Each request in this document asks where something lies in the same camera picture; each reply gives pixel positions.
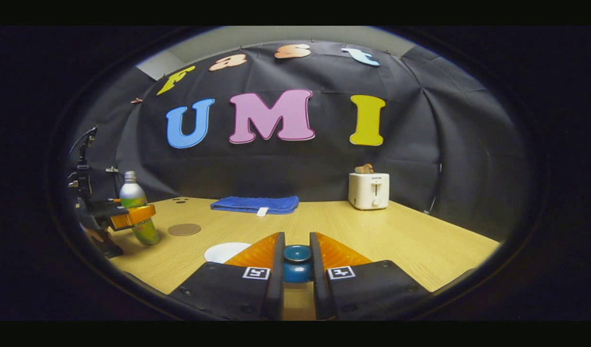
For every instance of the blue folded towel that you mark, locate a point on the blue folded towel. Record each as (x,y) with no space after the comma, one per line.
(247,203)

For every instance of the black backdrop cloth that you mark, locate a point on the black backdrop cloth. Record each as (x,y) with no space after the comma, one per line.
(324,168)

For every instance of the white toaster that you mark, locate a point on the white toaster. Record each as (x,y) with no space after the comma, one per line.
(367,193)

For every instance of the silver green water bottle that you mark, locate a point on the silver green water bottle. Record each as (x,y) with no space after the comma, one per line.
(131,195)

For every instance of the bread slice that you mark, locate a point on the bread slice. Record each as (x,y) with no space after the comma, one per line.
(363,169)

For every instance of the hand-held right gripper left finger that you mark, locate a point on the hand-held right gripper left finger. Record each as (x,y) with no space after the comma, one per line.
(276,289)

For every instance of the teal teacup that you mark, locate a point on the teal teacup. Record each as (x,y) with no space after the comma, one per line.
(223,253)

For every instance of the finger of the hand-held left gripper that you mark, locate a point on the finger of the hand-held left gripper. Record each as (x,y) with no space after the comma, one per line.
(131,218)

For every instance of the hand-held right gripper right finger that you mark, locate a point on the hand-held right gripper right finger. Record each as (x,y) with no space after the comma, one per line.
(319,294)

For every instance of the round brown coaster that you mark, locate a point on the round brown coaster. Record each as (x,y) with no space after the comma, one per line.
(184,229)

